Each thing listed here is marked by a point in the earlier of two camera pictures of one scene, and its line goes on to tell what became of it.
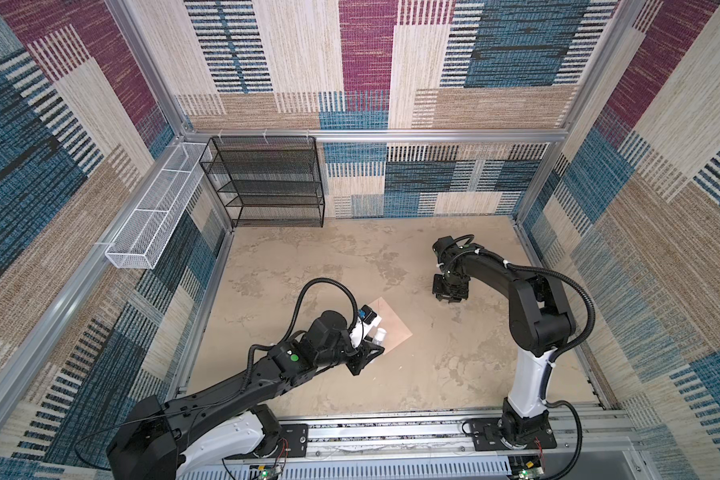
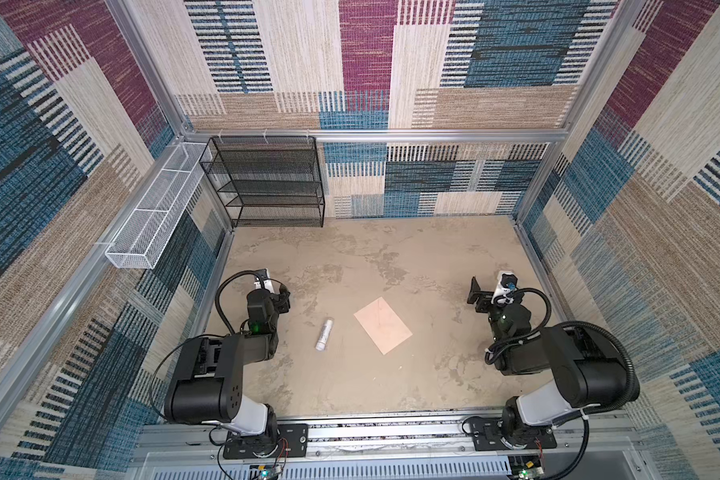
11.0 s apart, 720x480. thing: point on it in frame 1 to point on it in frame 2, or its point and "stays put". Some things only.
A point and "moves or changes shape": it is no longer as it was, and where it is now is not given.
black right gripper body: (451, 285) to (484, 300)
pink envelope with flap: (396, 330) stays put
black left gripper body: (343, 353) to (279, 303)
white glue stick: (379, 336) moves or changes shape
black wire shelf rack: (267, 181) stays put
